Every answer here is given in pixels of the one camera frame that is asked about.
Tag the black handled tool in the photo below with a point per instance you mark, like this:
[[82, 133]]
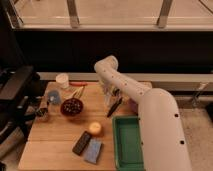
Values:
[[114, 107]]

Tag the small dark cup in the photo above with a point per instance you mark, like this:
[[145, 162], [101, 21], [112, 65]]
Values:
[[42, 115]]

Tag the dark red bowl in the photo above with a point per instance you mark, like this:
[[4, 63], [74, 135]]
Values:
[[71, 107]]

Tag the black equipment at left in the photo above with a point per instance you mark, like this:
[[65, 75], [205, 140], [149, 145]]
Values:
[[18, 89]]

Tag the light blue towel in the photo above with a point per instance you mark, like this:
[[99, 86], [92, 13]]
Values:
[[108, 94]]

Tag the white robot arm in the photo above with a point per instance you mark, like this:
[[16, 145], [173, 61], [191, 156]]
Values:
[[164, 146]]

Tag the yellow utensil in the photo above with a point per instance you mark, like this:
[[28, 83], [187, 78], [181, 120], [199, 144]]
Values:
[[78, 93]]

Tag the red marker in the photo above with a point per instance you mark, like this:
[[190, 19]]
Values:
[[78, 83]]

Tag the yellow round fruit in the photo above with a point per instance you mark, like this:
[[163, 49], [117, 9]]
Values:
[[95, 128]]

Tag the purple bowl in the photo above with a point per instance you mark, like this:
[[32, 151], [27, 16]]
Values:
[[133, 106]]

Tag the white cup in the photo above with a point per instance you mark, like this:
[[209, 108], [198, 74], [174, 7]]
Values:
[[63, 80]]

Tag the green plastic tray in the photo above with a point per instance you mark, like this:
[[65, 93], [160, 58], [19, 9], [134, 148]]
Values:
[[127, 144]]

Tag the black rectangular block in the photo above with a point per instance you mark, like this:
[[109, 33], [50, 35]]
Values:
[[82, 143]]

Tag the small dark metal object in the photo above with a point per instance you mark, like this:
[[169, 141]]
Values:
[[116, 91]]

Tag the blue sponge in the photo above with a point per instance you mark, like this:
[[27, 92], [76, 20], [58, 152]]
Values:
[[93, 150]]

